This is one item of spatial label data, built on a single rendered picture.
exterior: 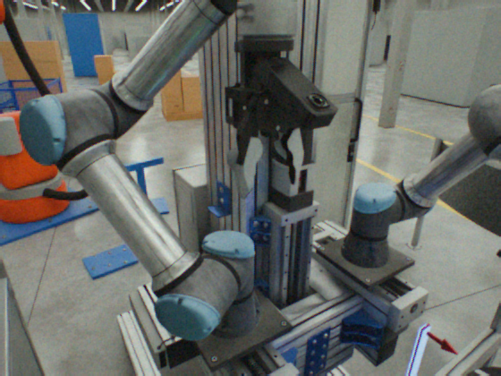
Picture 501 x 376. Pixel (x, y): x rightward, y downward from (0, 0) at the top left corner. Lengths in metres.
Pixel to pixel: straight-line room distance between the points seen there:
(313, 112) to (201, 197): 0.81
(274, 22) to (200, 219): 0.86
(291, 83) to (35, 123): 0.45
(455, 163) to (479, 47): 9.16
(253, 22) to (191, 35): 0.22
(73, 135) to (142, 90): 0.16
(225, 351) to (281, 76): 0.62
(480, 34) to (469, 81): 1.05
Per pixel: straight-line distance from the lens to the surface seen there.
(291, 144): 0.50
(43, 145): 0.69
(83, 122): 0.69
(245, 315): 0.85
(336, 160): 2.64
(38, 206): 3.84
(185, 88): 7.63
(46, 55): 7.84
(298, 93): 0.41
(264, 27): 0.44
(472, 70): 10.15
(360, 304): 1.18
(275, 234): 0.95
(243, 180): 0.47
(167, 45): 0.67
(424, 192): 1.09
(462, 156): 1.00
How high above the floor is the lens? 1.69
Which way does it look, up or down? 25 degrees down
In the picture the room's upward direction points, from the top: straight up
